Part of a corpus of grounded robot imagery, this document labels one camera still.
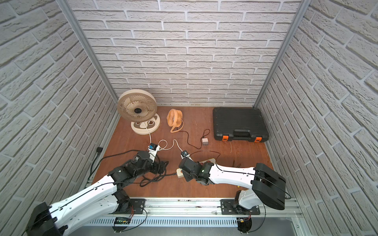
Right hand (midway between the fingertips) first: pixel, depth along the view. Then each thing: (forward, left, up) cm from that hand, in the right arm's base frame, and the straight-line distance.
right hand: (189, 170), depth 83 cm
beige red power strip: (0, +6, -1) cm, 6 cm away
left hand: (+7, +16, +7) cm, 19 cm away
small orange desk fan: (+33, +8, +9) cm, 35 cm away
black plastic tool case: (+30, -40, +2) cm, 50 cm away
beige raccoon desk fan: (+32, +28, +21) cm, 48 cm away
